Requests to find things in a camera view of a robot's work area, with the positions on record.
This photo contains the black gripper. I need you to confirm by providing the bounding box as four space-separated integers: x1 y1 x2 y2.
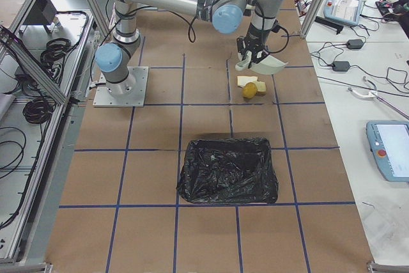
236 24 270 68

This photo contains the black bag lined bin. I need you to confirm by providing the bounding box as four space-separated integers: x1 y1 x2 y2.
176 137 279 204

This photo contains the pale green dustpan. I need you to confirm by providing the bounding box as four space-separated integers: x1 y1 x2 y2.
235 51 288 75

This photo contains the brown bread piece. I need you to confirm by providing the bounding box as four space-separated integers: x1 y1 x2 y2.
254 81 266 95

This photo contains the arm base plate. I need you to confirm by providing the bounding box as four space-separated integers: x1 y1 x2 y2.
93 66 149 107

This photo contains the yellow potato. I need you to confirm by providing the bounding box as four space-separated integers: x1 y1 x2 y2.
242 82 258 99

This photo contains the white bread slice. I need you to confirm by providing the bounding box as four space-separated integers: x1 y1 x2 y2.
236 75 258 88

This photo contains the blue teach pendant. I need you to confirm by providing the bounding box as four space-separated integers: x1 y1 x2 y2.
366 120 408 182
323 0 364 26

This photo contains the black power adapter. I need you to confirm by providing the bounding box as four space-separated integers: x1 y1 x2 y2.
331 61 351 72
346 39 365 50

